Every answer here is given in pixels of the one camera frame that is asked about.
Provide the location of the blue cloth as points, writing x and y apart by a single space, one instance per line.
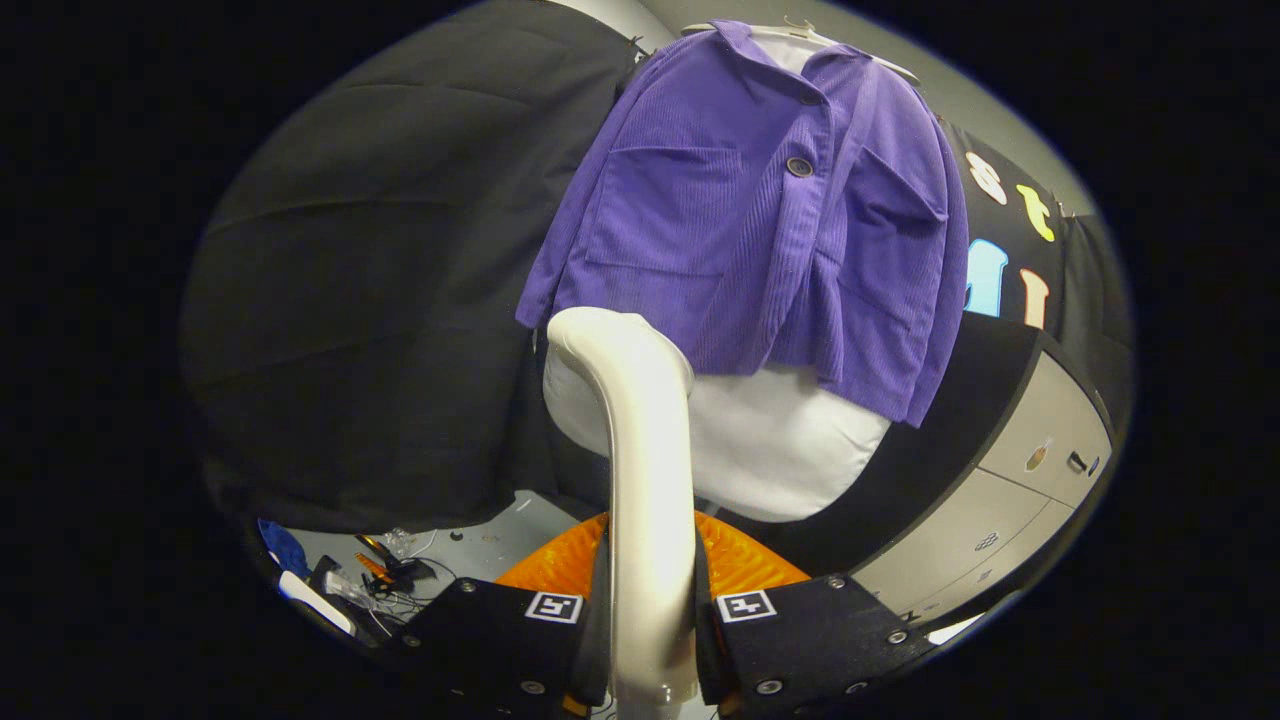
283 548

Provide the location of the white flat object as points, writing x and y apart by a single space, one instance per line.
315 600

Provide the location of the grey cabinet with black top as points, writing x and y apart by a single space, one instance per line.
1040 420

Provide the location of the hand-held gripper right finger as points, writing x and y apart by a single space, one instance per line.
800 640

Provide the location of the white padded garment form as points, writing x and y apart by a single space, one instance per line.
780 450

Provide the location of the white clothes hanger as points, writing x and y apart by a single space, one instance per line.
860 55

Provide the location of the white paper sheet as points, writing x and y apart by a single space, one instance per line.
952 629

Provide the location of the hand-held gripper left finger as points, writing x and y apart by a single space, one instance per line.
500 640

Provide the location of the white garment steamer head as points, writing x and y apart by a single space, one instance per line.
650 500

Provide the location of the orange and black tool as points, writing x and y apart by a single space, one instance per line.
385 565

